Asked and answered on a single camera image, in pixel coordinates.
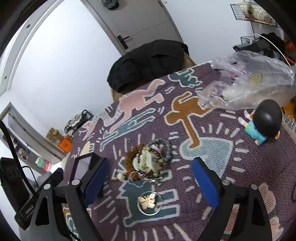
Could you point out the black door handle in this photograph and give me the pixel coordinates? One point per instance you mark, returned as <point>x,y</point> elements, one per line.
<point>122,41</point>

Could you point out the grey door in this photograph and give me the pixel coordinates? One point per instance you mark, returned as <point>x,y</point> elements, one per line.
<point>143,21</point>

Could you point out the black jacket on chair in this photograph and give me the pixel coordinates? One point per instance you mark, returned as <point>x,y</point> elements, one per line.
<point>147,62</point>

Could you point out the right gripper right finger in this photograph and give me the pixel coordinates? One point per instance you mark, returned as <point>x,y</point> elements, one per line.
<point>251,223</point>

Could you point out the black shoe rack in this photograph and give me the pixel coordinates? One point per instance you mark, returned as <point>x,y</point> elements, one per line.
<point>79,120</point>

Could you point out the cartoon boy figurine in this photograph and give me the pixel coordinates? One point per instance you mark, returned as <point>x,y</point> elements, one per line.
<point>264,122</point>

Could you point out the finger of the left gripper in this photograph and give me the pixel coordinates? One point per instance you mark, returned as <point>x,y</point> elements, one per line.
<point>54,179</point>

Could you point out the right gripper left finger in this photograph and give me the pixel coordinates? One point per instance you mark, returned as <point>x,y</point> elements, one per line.
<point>61,212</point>

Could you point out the wire wall basket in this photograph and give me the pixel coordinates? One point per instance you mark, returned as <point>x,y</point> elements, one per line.
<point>252,12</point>

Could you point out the orange paper bag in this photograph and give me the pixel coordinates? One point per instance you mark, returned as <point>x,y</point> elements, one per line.
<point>65,144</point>

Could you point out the cardboard box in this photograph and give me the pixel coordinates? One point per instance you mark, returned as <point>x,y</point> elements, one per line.
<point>54,136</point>

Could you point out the black jewelry box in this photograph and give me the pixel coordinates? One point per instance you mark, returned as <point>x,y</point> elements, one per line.
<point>80,167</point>

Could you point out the grey bookshelf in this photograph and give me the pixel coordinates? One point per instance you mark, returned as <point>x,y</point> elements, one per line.
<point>32,148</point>

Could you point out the grey cap on door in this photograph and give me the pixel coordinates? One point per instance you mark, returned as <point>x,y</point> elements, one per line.
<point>110,4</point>

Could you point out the clear plastic bag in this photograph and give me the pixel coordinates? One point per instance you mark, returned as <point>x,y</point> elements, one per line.
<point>245,79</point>

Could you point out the purple patterned woven blanket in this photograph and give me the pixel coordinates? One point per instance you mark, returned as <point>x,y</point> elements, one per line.
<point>167,108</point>

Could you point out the tan chair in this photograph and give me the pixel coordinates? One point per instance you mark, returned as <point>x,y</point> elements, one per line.
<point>187,63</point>

